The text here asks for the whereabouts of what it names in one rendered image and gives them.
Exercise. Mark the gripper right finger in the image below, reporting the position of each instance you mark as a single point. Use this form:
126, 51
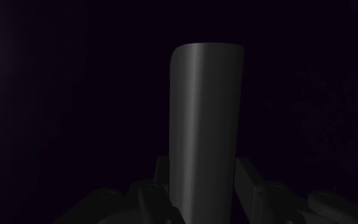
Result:
259, 195

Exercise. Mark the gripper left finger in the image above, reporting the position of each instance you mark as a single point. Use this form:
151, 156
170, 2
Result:
147, 195

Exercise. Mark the tall grey cylinder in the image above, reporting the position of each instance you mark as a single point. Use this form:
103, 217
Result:
203, 133

